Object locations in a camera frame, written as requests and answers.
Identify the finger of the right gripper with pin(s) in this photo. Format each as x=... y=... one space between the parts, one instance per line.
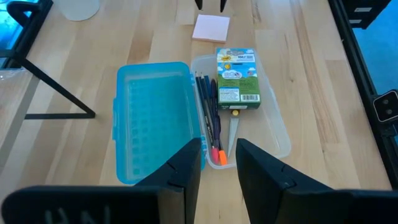
x=199 y=3
x=223 y=4

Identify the pink sticky note pad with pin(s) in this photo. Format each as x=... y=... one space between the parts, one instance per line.
x=211 y=28

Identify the black box with white labels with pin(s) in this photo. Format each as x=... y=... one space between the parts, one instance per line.
x=363 y=12

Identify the white plant pot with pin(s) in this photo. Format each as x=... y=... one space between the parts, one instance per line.
x=77 y=9

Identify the translucent pencil case blue lid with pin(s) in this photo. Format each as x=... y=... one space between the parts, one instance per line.
x=155 y=124

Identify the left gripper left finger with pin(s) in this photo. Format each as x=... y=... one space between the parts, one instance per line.
x=124 y=205

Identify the dark blue pencil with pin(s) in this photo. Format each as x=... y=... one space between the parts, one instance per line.
x=207 y=102

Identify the orange-capped marker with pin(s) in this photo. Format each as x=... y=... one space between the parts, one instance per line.
x=222 y=157

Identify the black rig frame bar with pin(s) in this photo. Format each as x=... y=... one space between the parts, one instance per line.
x=357 y=62

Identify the green crayon box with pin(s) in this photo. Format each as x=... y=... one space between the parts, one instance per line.
x=237 y=77

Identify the purple pen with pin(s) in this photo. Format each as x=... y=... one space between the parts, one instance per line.
x=214 y=93

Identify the black metal shelf leg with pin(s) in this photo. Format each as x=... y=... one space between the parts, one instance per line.
x=59 y=87

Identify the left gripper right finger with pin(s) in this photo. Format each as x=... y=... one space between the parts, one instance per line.
x=295 y=202

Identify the pens and markers bundle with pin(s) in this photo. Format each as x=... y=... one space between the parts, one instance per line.
x=203 y=105

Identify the table-level camera box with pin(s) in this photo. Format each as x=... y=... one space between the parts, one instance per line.
x=387 y=105

